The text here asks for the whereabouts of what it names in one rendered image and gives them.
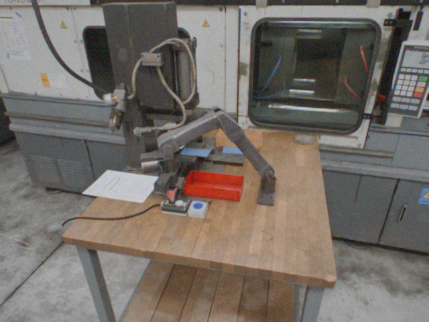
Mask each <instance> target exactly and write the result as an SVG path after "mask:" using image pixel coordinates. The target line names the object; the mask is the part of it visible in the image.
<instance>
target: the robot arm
mask: <svg viewBox="0 0 429 322"><path fill-rule="evenodd" d="M211 109H212V111H209V112H208V113H207V114H206V115H204V116H203V117H201V118H199V119H197V120H195V121H193V122H191V123H189V124H187V125H185V126H183V127H181V128H179V129H173V130H172V131H167V132H166V133H163V134H162V135H161V136H160V137H159V138H158V146H159V149H160V151H153V152H147V153H142V154H141V167H142V172H143V173H147V172H158V178H157V180H156V181H155V182H154V191H155V193H158V194H159V195H161V196H165V195H167V196H168V197H169V199H170V200H171V202H173V201H174V197H175V193H176V191H177V188H179V189H181V188H182V185H183V184H184V181H185V180H184V177H181V176H178V172H177V170H176V157H175V155H173V153H174V152H177V151H180V150H179V148H181V147H183V146H184V145H185V144H187V143H188V142H190V141H192V140H194V139H195V138H197V137H199V136H201V135H203V134H204V133H206V132H209V131H211V130H216V129H219V128H221V129H222V130H223V131H224V133H225V135H226V137H227V138H228V139H229V140H230V141H231V142H232V143H234V144H235V145H236V146H237V147H238V149H240V151H242V153H243V154H244V155H245V157H246V158H247V159H248V161H250V163H251V164H252V167H254V169H255V170H256V171H257V172H258V174H259V175H260V176H261V186H260V191H259V197H258V202H257V203H258V205H266V206H274V202H275V189H276V182H277V178H276V177H275V176H274V174H275V170H274V169H273V168H272V166H271V165H270V163H269V162H268V161H267V160H266V158H265V157H264V156H262V155H261V153H260V152H259V151H258V150H257V149H256V148H255V146H254V145H253V144H252V143H251V142H250V140H249V139H248V137H247V136H246V135H245V132H244V130H242V128H241V127H240V126H239V125H238V123H237V122H236V121H235V120H234V119H233V118H232V117H231V116H230V115H229V114H227V113H226V112H225V111H224V110H223V109H221V108H220V107H218V106H214V107H212V108H211ZM160 161H161V166H162V169H161V170H160ZM159 170H160V171H159ZM262 197H263V198H262Z"/></svg>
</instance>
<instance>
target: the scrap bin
mask: <svg viewBox="0 0 429 322"><path fill-rule="evenodd" d="M243 188H244V176H243V175H236V174H224V173H217V172H199V171H192V170H191V171H190V172H189V174H188V176H187V177H186V179H185V181H184V184H183V193H184V195H187V196H193V197H204V198H209V199H220V200H225V201H236V202H240V200H241V195H242V192H243Z"/></svg>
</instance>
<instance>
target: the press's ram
mask: <svg viewBox="0 0 429 322"><path fill-rule="evenodd" d="M185 110H186V121H185V122H184V124H183V125H182V126H181V127H183V126H185V125H187V124H189V123H191V122H193V121H195V120H197V119H199V118H201V117H203V111H193V110H192V109H185ZM145 116H146V119H154V120H163V121H179V122H178V124H180V123H181V122H182V121H183V116H184V115H183V110H177V109H150V110H149V111H148V112H147V113H146V114H145ZM178 124H177V125H178ZM181 127H179V128H181ZM179 128H176V129H179ZM172 130H173V129H172Z"/></svg>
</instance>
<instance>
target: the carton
mask: <svg viewBox="0 0 429 322"><path fill-rule="evenodd" d="M244 132H245V135H246V136H247V137H248V139H249V140H250V142H251V143H252V144H253V145H254V146H255V148H256V149H257V150H258V151H259V150H260V147H261V139H262V131H255V130H244ZM219 146H225V147H233V148H237V146H236V145H235V144H234V143H232V142H231V141H230V140H229V139H228V138H227V137H226V135H225V133H224V131H223V130H222V129H221V128H220V129H219V130H218V132H217V134H216V136H215V147H216V148H219Z"/></svg>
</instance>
